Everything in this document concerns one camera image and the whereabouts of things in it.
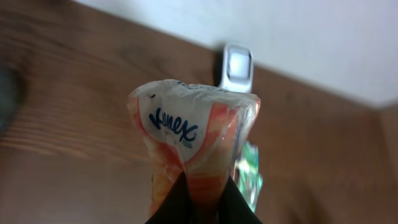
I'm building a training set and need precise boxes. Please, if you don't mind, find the orange tissue pack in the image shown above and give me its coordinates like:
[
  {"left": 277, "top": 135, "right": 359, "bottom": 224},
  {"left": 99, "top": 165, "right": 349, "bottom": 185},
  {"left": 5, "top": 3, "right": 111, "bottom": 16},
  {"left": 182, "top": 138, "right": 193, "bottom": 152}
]
[{"left": 127, "top": 79, "right": 261, "bottom": 215}]

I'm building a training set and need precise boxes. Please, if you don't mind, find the white barcode scanner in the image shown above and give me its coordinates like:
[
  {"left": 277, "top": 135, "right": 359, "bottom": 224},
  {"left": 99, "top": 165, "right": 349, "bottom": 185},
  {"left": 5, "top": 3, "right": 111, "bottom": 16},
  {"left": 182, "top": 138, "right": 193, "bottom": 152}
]
[{"left": 215, "top": 42, "right": 254, "bottom": 93}]

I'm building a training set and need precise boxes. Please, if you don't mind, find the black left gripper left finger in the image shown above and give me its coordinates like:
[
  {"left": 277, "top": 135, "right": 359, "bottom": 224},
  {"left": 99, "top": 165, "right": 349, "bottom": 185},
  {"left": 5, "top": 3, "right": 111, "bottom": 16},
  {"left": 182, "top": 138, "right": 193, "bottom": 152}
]
[{"left": 146, "top": 172, "right": 193, "bottom": 224}]

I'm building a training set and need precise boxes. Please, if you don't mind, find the teal white Kleenex tissue pack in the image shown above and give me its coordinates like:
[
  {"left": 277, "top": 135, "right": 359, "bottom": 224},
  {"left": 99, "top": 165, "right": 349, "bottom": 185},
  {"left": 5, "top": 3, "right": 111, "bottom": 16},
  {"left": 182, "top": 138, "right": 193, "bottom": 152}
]
[{"left": 233, "top": 141, "right": 263, "bottom": 213}]

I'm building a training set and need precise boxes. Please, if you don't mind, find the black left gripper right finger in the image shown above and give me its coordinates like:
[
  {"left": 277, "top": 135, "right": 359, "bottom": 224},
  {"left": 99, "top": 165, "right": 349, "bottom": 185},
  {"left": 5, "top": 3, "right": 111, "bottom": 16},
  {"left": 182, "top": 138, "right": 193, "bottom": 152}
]
[{"left": 218, "top": 177, "right": 262, "bottom": 224}]

